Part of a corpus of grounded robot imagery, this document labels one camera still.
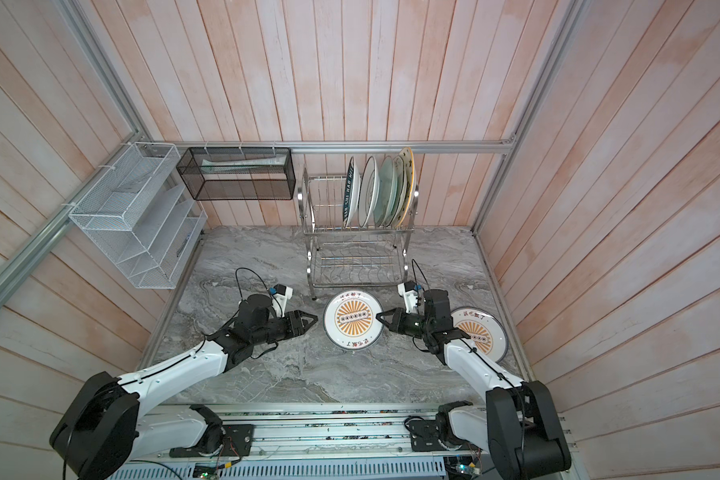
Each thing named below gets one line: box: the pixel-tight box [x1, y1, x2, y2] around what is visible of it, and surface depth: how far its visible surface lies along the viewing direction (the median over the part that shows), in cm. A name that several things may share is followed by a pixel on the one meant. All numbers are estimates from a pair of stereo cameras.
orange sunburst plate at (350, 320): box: [323, 290, 383, 351], surface depth 85 cm
